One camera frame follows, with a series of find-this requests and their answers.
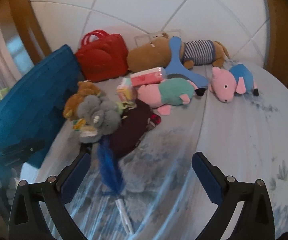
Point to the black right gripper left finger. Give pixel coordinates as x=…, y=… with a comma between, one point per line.
x=27, y=220

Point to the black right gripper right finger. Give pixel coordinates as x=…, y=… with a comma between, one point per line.
x=256, y=218

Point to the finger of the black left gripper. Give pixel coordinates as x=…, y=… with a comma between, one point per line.
x=19, y=153

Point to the grey fluffy plush toy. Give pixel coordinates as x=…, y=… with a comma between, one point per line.
x=102, y=118

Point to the dark maroon knitted cloth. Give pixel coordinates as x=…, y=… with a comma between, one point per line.
x=135, y=124

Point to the pink pig plush blue shirt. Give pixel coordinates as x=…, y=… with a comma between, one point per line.
x=238, y=79

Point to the blue plastic crate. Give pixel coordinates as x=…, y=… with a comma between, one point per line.
x=32, y=109

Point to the small brown plush bear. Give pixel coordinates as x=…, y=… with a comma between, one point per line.
x=85, y=88

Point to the blue feather duster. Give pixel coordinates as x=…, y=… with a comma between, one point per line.
x=112, y=178

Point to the pastel tissue packet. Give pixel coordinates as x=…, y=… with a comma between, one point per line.
x=125, y=91

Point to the red toy suitcase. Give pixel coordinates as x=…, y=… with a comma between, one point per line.
x=102, y=56

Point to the pink pig plush green shirt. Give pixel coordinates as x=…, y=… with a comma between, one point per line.
x=171, y=92

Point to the pink tissue pack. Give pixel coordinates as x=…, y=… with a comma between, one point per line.
x=147, y=77

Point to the blue plastic back scratcher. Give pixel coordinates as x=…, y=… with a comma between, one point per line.
x=175, y=67

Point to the wooden door frame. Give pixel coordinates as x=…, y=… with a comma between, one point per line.
x=21, y=32

